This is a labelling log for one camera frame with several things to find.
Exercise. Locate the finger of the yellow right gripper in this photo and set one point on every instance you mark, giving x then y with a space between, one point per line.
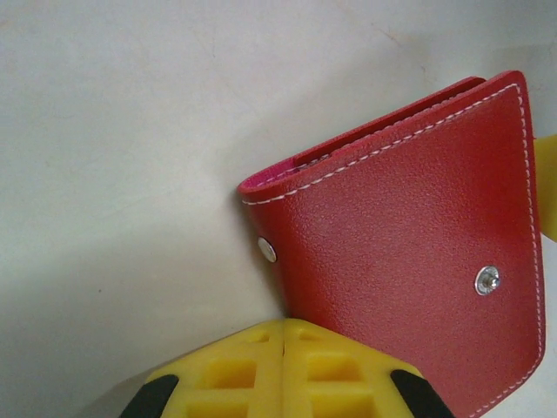
549 187

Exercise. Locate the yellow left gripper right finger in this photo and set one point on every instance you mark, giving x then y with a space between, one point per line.
330 379

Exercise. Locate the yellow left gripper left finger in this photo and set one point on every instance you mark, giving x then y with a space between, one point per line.
235 374

